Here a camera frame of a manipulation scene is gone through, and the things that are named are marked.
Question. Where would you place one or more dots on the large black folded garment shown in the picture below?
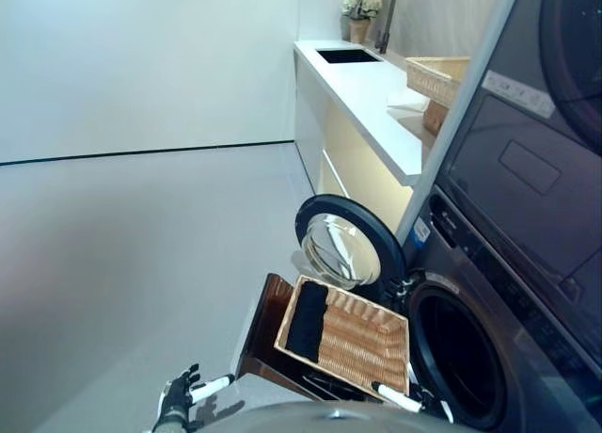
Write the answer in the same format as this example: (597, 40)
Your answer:
(306, 325)

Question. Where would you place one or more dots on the rectangular wicker laundry basket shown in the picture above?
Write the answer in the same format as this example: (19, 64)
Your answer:
(362, 343)

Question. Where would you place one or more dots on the brown glossy stool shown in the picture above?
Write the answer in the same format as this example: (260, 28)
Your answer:
(261, 329)

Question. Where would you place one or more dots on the grey robot torso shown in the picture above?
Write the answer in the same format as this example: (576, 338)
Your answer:
(329, 419)

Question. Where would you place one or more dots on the black sink basin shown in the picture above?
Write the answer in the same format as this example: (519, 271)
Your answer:
(349, 56)

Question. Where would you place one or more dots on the white folded towel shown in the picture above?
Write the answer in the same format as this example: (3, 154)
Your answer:
(407, 102)

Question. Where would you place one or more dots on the round glass washing machine door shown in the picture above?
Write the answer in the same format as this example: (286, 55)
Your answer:
(343, 245)

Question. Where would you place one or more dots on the dark grey dryer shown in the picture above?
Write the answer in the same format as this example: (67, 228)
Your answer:
(527, 146)

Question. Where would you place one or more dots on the white counter cabinet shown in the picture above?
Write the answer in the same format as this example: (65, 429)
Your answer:
(357, 113)

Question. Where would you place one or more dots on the potted white flower plant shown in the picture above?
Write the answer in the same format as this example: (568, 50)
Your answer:
(361, 14)

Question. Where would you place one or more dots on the large wicker tray basket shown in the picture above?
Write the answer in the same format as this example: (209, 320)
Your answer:
(435, 77)

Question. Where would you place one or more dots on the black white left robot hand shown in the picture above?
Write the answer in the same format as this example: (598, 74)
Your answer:
(176, 393)

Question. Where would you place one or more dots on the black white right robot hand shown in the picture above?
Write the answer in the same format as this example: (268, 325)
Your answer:
(428, 402)

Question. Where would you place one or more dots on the blue square sticker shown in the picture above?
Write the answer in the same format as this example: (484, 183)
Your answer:
(421, 230)

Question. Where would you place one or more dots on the dark metal faucet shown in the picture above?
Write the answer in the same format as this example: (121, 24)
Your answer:
(386, 23)

